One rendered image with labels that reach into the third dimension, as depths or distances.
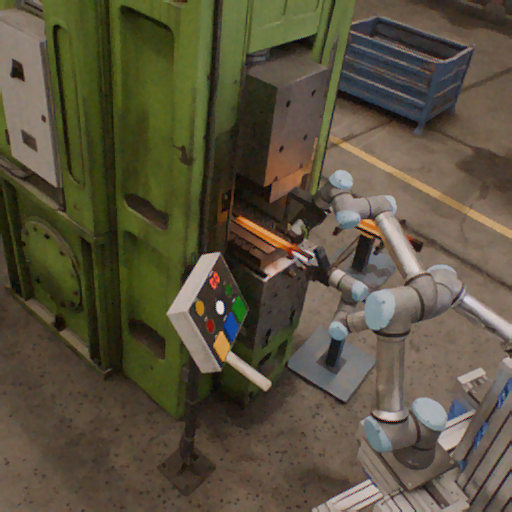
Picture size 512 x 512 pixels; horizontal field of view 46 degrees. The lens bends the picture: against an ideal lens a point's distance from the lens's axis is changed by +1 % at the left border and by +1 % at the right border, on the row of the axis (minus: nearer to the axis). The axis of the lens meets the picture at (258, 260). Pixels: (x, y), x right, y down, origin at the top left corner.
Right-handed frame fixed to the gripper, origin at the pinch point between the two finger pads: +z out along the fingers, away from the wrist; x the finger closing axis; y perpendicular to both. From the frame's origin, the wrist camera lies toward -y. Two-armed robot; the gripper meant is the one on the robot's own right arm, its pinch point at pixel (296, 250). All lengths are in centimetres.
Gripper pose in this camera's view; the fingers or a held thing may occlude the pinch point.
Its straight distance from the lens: 256.3
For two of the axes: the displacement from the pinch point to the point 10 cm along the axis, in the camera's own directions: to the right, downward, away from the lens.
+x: 6.5, -4.3, 6.2
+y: -0.9, 7.7, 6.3
